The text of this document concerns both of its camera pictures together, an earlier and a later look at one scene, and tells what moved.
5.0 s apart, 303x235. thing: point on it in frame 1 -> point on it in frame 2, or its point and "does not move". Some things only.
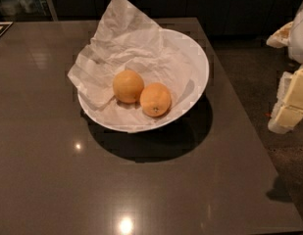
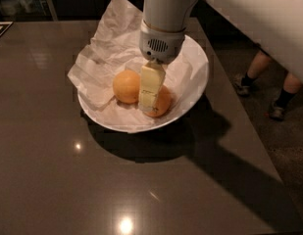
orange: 155,99 does not move
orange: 127,85 does not move
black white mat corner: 0,27 does not move
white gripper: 300,36 -> 160,46
